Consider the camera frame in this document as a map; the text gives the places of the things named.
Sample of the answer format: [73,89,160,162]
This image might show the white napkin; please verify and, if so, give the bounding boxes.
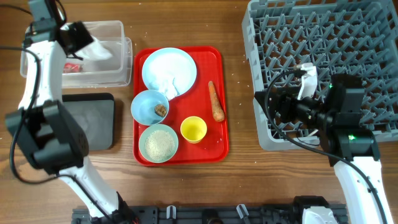
[76,36,113,61]

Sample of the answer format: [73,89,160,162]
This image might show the red snack wrapper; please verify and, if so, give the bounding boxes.
[63,63,83,73]

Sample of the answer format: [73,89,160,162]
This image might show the orange carrot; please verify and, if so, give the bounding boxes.
[208,81,225,122]

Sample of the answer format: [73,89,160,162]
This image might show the yellow cup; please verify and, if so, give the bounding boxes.
[180,116,208,144]

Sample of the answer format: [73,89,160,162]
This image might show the light blue bowl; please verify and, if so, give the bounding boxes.
[131,90,169,126]

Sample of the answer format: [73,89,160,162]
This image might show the brown food lump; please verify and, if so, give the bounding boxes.
[154,104,168,118]

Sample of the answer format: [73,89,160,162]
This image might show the green bowl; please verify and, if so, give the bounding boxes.
[139,124,179,164]

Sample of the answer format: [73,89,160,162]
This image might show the white rice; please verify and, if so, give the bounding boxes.
[144,130,175,162]

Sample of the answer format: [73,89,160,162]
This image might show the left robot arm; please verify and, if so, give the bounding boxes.
[5,0,139,223]

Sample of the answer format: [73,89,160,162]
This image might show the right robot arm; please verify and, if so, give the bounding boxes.
[254,73,393,223]

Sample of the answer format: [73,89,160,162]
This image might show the grey dishwasher rack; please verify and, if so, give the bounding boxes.
[242,0,397,142]

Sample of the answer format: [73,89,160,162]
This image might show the clear plastic bin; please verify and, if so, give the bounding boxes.
[20,20,134,90]

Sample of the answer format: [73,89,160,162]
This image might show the red serving tray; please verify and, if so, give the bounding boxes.
[132,46,229,166]

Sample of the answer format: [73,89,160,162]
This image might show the black tray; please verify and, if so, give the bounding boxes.
[62,93,116,151]

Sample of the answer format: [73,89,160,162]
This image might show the large light blue plate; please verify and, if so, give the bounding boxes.
[142,47,197,100]

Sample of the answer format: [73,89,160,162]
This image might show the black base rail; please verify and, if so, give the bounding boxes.
[71,203,348,224]

